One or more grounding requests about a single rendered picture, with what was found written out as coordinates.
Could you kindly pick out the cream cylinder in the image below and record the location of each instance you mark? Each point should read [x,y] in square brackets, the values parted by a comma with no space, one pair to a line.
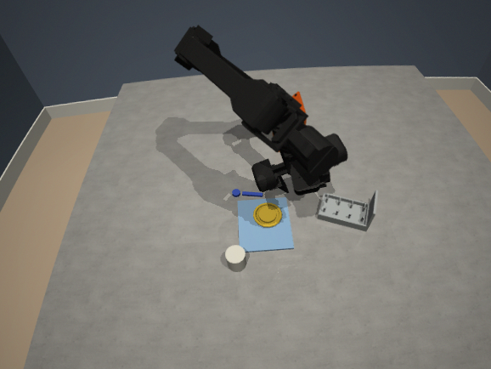
[235,257]

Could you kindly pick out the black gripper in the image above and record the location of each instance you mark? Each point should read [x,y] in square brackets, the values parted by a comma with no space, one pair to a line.
[268,177]

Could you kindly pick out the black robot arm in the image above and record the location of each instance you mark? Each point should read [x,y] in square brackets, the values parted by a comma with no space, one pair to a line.
[263,107]

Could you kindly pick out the light blue flat mat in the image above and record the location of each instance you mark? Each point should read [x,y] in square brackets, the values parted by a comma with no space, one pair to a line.
[255,238]

